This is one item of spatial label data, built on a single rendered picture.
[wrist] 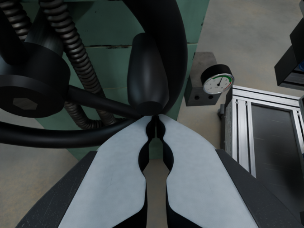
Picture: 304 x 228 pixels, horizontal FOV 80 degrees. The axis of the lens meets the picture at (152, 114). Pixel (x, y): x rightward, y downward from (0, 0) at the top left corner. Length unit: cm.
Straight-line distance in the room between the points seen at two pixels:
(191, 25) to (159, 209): 79
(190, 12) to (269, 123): 76
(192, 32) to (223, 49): 126
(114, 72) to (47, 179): 77
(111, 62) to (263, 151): 73
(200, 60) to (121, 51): 21
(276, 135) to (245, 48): 90
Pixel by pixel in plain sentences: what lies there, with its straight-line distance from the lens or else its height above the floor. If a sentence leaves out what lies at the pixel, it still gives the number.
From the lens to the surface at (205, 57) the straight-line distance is 51.
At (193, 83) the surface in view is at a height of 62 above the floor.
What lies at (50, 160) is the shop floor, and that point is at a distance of 111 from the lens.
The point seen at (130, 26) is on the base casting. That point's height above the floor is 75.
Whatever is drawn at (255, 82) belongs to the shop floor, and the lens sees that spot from 147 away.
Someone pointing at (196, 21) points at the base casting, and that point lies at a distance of 37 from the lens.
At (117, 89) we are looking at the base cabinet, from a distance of 47.
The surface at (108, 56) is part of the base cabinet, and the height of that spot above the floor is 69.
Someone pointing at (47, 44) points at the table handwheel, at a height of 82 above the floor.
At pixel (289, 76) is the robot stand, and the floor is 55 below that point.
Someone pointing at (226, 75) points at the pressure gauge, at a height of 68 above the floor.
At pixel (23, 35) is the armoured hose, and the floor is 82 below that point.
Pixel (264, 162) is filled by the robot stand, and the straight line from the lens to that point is 91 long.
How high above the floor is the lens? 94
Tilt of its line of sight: 58 degrees down
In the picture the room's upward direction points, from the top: 2 degrees clockwise
